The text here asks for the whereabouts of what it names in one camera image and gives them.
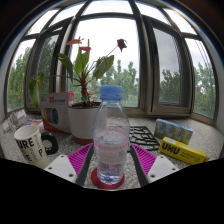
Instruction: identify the flat round red coaster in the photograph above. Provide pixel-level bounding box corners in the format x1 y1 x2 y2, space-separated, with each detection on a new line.
90 166 126 190

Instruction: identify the black plastic grid piece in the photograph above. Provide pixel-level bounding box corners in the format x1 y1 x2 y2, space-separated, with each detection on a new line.
128 125 162 152

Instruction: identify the yellow glue box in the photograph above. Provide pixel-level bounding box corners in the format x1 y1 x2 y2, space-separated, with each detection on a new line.
158 136 210 166

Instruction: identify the multicoloured small carton pack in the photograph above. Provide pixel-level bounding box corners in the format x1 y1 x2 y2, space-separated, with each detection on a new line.
153 118 194 146

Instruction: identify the potted plant in white pot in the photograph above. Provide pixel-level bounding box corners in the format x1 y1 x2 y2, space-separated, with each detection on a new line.
28 37 128 145

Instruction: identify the white red filament spool box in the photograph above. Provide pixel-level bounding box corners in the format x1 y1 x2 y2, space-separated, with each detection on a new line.
39 91 76 134

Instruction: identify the clear blue-capped water bottle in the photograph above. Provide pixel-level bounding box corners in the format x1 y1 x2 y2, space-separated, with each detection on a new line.
92 85 131 186

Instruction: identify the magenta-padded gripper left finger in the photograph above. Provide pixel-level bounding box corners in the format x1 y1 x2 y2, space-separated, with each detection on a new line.
43 143 95 187

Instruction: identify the dark-framed bay window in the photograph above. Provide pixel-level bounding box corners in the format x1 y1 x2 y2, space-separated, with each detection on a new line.
3 0 219 126

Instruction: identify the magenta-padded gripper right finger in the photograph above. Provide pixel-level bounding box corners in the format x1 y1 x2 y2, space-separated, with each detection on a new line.
129 143 181 187

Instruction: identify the cream mug with black lettering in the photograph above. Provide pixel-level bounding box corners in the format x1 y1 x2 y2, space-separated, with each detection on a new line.
13 124 51 170

